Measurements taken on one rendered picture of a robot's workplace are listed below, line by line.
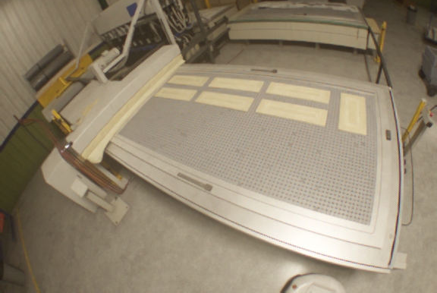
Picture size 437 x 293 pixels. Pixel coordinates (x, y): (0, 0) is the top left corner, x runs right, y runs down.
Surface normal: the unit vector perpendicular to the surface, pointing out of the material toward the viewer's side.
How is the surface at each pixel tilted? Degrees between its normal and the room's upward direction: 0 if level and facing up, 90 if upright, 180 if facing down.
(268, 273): 0
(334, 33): 90
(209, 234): 0
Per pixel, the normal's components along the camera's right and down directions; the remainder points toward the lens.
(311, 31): -0.48, 0.72
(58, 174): 0.83, 0.21
